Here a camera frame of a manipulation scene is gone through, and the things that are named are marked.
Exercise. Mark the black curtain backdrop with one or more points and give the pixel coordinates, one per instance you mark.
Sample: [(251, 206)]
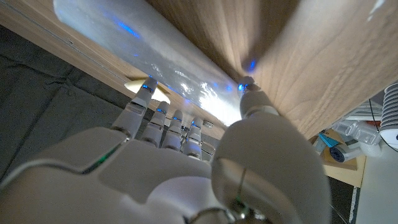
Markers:
[(46, 93)]

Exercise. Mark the teal flat packet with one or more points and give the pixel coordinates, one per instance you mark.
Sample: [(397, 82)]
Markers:
[(329, 140)]

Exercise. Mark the small round metal cap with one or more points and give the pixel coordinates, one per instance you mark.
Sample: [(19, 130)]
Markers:
[(208, 124)]

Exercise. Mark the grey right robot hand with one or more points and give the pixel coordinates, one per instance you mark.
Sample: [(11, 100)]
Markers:
[(140, 174)]

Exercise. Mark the white ribbed cylinder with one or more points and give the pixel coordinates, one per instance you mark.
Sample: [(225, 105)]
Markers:
[(391, 115)]

